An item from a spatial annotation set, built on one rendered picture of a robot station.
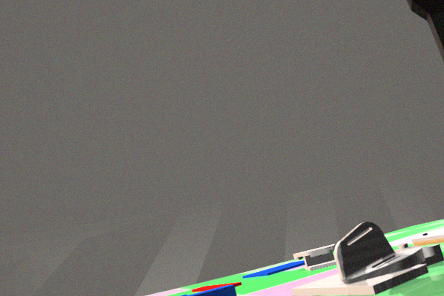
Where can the blue rectangular block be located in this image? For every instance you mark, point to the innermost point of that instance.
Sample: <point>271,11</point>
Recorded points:
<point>228,290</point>

